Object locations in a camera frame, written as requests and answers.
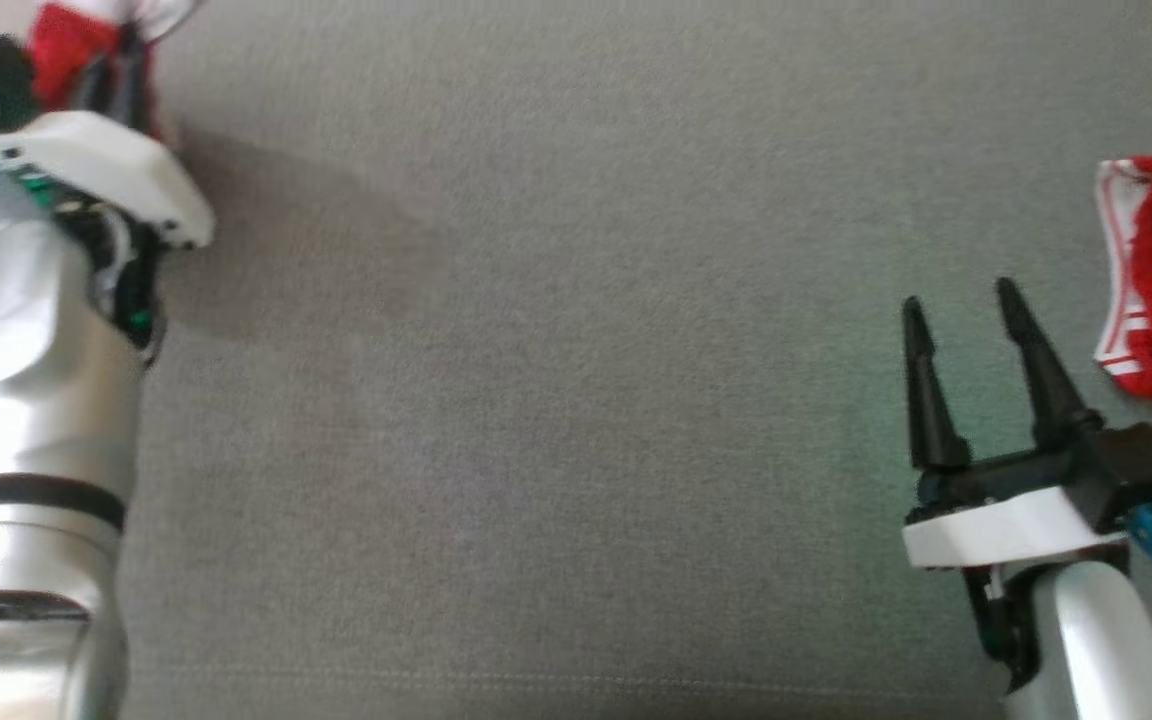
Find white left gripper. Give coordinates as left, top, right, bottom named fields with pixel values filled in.
left=0, top=28, right=216, bottom=251

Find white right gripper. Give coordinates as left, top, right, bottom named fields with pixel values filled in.
left=901, top=277, right=1129, bottom=571

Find red shorts with white stripe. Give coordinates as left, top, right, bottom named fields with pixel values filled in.
left=24, top=0, right=205, bottom=116

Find grey sofa seat cushion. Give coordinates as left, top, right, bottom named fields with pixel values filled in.
left=0, top=0, right=1152, bottom=720

